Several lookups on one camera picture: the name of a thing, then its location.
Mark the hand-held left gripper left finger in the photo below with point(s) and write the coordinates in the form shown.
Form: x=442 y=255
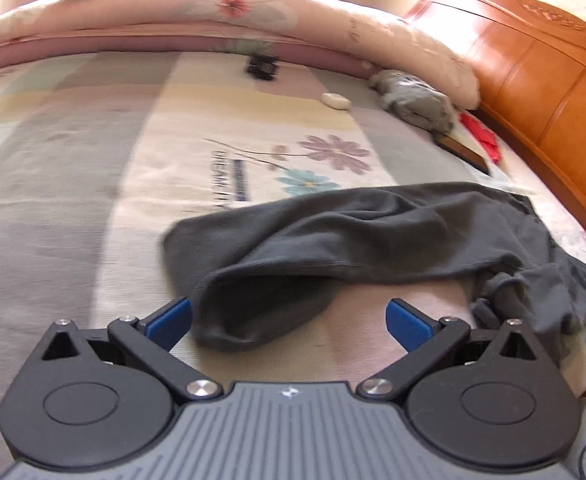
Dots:
x=170 y=322

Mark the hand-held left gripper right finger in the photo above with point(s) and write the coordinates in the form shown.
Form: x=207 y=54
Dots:
x=408 y=327

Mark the dark grey pants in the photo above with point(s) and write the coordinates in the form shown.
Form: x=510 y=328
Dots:
x=348 y=230

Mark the black smartphone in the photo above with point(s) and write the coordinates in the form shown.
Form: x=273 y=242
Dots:
x=463 y=152

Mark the red folding fan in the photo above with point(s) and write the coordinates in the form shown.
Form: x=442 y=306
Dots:
x=483 y=137

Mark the folded grey cat-print garment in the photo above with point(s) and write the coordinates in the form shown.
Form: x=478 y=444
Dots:
x=418 y=102

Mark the white earbuds case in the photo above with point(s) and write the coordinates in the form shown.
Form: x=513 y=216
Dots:
x=336 y=100

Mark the wooden bed headboard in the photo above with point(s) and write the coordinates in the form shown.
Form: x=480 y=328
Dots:
x=548 y=85

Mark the black hair claw clip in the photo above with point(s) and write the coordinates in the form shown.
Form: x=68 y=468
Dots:
x=263 y=66

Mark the folded pink floral quilt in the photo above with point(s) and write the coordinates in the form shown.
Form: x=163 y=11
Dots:
x=298 y=15

